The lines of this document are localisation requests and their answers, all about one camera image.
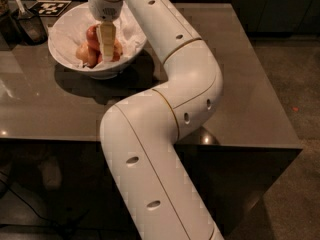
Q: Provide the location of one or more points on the dark container with scoop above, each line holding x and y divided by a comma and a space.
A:
29, 25

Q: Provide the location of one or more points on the black white fiducial marker card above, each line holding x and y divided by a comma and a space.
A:
50, 8

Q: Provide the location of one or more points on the right hidden apple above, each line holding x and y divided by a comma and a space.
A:
118, 49

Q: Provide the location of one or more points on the white ceramic bowl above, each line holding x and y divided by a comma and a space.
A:
110, 71

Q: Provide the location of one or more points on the left yellowish apple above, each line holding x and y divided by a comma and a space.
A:
88, 53

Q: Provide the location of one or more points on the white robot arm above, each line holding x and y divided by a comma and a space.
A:
138, 133

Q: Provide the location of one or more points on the white paper bowl liner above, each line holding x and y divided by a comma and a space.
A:
66, 34

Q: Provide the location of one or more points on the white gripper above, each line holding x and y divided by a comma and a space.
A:
104, 8

